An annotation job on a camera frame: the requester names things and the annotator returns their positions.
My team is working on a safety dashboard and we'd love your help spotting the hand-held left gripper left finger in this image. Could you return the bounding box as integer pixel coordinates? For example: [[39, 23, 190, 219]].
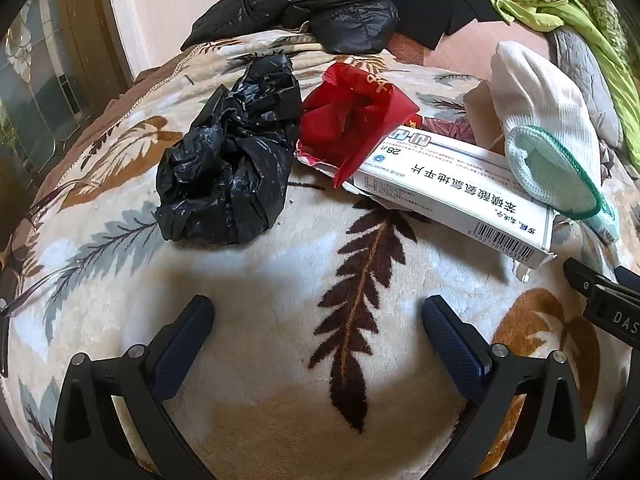
[[52, 295, 217, 480]]

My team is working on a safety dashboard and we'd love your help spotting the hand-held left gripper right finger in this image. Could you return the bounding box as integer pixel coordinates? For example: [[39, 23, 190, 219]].
[[421, 295, 588, 480]]

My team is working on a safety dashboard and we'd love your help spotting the white medicine box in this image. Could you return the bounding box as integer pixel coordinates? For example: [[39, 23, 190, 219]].
[[350, 124, 558, 270]]

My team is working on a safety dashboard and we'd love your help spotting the black plastic bag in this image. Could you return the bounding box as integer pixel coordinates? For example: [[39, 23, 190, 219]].
[[155, 56, 303, 246]]

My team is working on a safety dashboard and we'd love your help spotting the white knit glove green cuff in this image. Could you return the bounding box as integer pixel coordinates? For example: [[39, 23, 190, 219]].
[[490, 41, 618, 223]]

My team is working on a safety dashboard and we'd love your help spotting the red torn cardboard box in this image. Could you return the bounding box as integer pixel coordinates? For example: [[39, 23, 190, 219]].
[[296, 62, 422, 190]]

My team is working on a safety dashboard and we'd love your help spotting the leaf printed blanket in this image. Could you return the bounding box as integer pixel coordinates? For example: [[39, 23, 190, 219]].
[[0, 30, 640, 480]]

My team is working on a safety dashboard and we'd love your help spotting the grey quilted pillow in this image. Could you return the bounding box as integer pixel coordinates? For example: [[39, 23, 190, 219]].
[[550, 27, 626, 151]]

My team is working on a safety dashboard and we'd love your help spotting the brown sofa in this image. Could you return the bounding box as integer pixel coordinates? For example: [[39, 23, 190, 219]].
[[390, 17, 551, 68]]

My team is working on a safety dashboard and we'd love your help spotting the green patterned blanket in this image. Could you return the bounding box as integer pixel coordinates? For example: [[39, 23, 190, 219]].
[[482, 0, 640, 161]]

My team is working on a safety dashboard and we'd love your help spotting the dark framed glass door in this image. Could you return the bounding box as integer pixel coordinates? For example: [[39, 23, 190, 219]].
[[0, 0, 136, 221]]

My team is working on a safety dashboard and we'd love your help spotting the black cloth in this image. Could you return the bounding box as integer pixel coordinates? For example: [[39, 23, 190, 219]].
[[390, 0, 501, 51]]

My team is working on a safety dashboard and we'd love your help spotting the black puffer jacket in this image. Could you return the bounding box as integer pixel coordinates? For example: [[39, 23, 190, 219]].
[[181, 0, 408, 55]]

